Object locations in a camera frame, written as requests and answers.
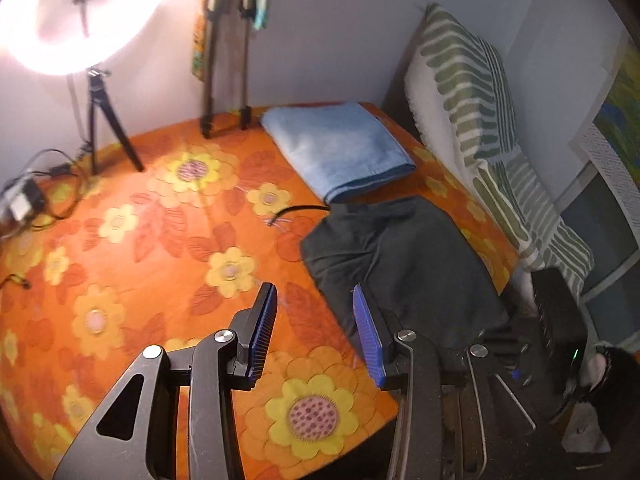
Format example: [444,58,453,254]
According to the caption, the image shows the colourful wall painting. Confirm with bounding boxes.
[570,30,640,222]

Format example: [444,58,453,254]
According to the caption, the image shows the white charger adapter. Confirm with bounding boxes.
[0,192,32,225]

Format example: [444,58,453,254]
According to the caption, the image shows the person's right hand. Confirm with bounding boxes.
[586,350,610,386]

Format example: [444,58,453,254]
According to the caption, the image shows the dark green pants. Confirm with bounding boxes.
[300,196,538,361]

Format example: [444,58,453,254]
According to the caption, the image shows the ring light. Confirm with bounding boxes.
[0,0,193,77]

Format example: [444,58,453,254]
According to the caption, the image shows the folded silver tripod stand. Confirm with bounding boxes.
[200,0,255,140]

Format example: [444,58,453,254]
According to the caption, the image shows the green striped pillow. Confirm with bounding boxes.
[450,152,597,303]
[404,4,522,166]

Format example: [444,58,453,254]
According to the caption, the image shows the orange floral bedsheet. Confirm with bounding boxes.
[0,101,523,480]

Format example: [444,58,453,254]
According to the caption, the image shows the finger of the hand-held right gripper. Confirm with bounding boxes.
[492,327,538,361]

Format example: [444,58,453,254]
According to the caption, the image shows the folded blue towel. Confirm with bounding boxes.
[261,101,417,204]

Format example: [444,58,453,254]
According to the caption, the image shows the black tripod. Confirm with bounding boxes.
[67,67,146,176]

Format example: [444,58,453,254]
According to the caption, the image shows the black power adapter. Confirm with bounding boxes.
[20,180,48,211]

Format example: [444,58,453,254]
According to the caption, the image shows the floral hanging cloth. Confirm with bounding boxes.
[192,12,212,82]

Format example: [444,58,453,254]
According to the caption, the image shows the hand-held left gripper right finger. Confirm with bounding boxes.
[351,284,566,480]

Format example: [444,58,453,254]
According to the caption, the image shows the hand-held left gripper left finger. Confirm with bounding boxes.
[52,282,279,480]

